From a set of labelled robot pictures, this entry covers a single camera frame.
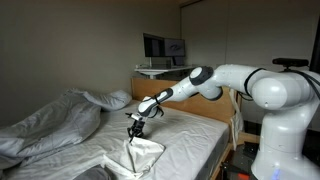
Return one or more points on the white plastic bag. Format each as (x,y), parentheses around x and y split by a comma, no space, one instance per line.
(237,125)

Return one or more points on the white cloth with green print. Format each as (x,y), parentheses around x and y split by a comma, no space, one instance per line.
(140,156)

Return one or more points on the black side table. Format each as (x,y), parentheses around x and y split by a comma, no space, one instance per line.
(243,156)

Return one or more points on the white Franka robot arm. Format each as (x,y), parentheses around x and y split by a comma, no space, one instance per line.
(283,96)

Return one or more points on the white pillow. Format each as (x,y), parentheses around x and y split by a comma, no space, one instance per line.
(113,100)

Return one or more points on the small black monitor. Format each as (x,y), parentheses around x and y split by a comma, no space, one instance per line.
(175,46)

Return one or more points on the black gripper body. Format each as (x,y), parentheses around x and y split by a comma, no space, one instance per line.
(138,126)

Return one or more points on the black mounted device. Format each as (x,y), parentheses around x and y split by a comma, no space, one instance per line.
(290,62)

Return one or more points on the white crumpled duvet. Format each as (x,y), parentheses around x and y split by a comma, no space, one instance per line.
(50,126)

